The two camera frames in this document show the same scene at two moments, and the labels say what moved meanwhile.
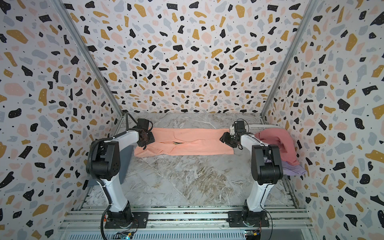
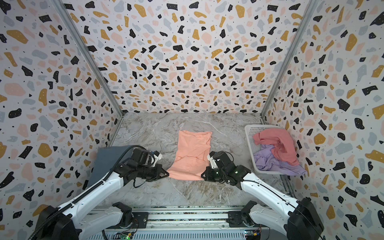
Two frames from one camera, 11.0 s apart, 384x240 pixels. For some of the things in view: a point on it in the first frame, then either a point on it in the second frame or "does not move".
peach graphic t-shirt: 185,141 -> 192,155
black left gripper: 151,139 -> 157,173
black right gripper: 229,137 -> 213,173
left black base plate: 141,218 does not move
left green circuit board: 122,235 does not move
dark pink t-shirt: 281,137 does not move
